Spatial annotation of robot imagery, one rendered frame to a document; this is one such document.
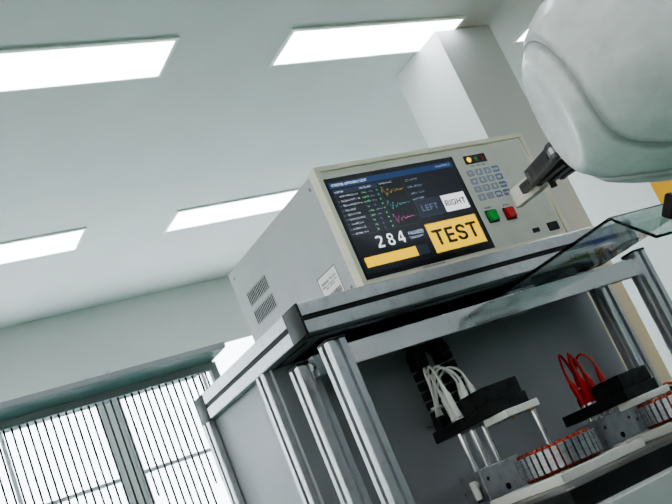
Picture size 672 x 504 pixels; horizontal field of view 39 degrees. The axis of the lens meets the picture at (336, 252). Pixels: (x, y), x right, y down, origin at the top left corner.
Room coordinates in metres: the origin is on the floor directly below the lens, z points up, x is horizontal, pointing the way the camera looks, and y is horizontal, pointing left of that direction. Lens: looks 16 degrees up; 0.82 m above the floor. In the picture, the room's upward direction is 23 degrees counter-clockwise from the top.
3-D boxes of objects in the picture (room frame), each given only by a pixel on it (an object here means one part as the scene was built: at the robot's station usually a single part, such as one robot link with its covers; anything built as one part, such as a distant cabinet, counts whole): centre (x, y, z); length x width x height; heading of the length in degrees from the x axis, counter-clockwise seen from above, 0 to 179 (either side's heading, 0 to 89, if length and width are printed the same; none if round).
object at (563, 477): (1.27, -0.16, 0.78); 0.15 x 0.15 x 0.01; 34
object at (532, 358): (1.55, -0.12, 0.92); 0.66 x 0.01 x 0.30; 124
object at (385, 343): (1.42, -0.20, 1.03); 0.62 x 0.01 x 0.03; 124
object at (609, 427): (1.52, -0.28, 0.80); 0.07 x 0.05 x 0.06; 124
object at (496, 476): (1.39, -0.08, 0.80); 0.07 x 0.05 x 0.06; 124
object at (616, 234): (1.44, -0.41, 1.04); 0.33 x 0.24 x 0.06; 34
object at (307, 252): (1.61, -0.09, 1.22); 0.44 x 0.39 x 0.20; 124
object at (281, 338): (1.60, -0.08, 1.09); 0.68 x 0.44 x 0.05; 124
